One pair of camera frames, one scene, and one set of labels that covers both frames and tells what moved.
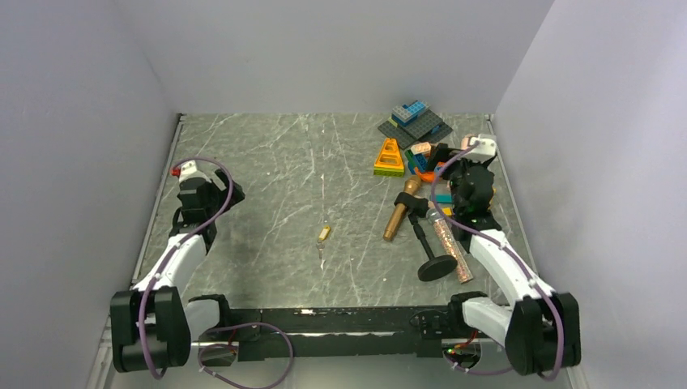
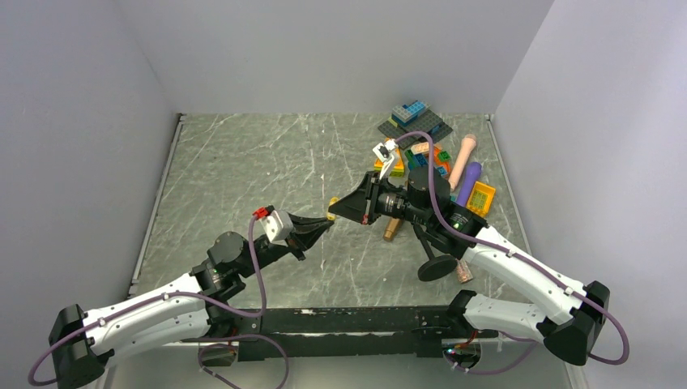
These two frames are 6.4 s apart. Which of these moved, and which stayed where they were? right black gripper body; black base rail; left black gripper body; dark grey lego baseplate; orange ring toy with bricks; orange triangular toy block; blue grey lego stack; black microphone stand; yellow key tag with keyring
Moved: left black gripper body; right black gripper body; yellow key tag with keyring
Stayed: orange triangular toy block; orange ring toy with bricks; black base rail; dark grey lego baseplate; blue grey lego stack; black microphone stand
